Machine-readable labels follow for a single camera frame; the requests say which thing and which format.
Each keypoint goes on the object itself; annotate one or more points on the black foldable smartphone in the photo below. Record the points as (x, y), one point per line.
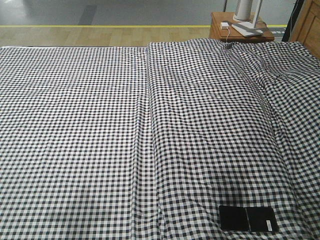
(248, 219)

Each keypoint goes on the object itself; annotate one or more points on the white desk lamp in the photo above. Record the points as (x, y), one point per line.
(248, 28)

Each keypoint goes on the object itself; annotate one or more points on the checkered black white bedsheet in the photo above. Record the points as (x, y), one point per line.
(145, 143)

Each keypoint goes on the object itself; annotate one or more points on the wooden nightstand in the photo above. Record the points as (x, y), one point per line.
(231, 35)

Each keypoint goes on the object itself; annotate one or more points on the white charger adapter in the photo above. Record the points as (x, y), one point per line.
(224, 25)

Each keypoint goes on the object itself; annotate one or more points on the white cylindrical appliance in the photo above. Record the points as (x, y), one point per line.
(243, 10)

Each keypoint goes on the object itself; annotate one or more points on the wooden headboard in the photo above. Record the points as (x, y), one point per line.
(307, 27)

